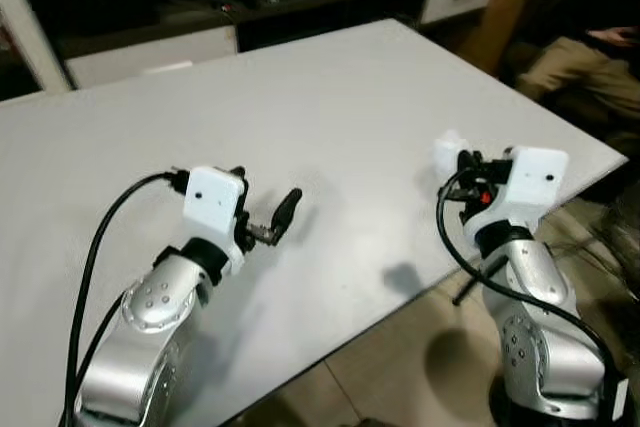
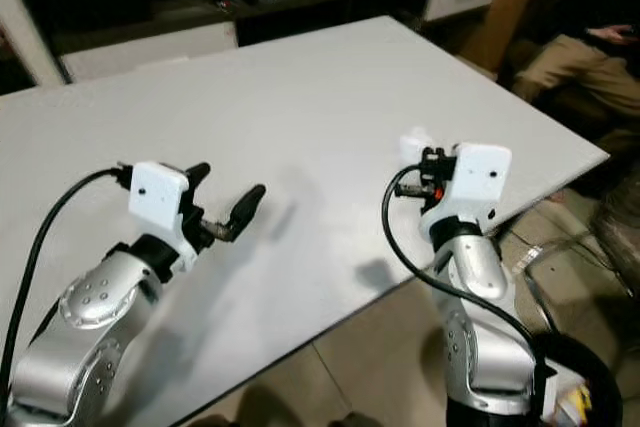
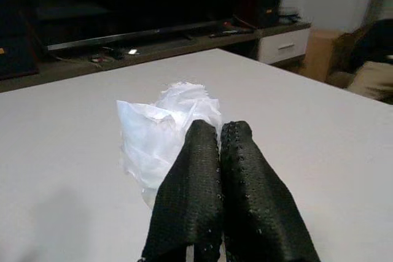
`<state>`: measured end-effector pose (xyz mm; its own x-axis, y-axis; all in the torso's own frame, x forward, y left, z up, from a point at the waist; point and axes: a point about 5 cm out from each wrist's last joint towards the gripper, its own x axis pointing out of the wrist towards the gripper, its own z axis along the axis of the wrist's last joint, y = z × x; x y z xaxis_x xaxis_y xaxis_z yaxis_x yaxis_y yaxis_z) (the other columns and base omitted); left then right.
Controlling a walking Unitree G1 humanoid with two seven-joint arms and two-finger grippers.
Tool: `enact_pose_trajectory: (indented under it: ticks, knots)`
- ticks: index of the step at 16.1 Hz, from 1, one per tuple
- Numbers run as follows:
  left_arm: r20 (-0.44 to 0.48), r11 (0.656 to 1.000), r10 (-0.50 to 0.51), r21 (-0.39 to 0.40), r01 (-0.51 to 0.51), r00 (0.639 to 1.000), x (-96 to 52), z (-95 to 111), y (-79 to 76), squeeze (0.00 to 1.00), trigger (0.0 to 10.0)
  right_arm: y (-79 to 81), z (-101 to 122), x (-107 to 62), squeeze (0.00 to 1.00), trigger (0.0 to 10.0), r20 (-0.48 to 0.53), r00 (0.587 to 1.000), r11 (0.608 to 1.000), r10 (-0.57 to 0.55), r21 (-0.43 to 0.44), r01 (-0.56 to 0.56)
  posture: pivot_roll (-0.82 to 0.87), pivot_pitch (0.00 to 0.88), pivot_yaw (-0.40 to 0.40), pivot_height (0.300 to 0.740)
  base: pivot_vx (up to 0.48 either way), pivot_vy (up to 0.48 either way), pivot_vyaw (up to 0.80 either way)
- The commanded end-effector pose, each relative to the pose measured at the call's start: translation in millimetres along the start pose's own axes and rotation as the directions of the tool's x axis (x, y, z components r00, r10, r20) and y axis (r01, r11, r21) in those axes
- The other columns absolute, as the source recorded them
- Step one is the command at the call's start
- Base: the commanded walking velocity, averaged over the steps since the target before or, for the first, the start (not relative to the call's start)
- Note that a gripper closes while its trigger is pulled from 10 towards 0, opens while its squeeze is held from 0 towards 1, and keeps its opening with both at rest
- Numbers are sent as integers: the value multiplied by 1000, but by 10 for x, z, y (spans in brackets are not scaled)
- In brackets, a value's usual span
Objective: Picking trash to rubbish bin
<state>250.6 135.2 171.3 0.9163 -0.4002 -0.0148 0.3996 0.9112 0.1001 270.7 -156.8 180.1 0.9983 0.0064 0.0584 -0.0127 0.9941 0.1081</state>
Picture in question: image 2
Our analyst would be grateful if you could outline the seated person khaki trousers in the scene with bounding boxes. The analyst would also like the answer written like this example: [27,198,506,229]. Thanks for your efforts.
[510,0,640,138]

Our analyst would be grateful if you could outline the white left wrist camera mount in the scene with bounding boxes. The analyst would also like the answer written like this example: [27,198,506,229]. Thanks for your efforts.
[128,160,197,269]

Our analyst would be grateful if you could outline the black round rubbish bin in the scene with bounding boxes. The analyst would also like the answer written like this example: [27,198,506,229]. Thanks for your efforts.
[530,332,624,427]

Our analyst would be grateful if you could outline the brown wooden panel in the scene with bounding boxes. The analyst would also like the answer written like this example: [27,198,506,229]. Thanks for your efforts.
[460,0,547,74]

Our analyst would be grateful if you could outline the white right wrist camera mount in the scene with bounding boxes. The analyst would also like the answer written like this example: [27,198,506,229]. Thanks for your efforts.
[420,143,514,239]

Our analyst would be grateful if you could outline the yellow trash piece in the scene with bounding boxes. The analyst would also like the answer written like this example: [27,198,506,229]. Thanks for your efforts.
[564,387,597,424]

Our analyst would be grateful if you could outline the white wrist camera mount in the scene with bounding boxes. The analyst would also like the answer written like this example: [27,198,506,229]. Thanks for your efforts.
[420,143,514,239]
[128,160,197,269]

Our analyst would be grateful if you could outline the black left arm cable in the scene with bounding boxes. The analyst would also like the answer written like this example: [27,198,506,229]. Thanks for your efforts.
[0,166,137,410]

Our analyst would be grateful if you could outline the wide white drawer front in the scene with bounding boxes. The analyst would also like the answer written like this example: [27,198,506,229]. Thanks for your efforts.
[60,22,241,84]

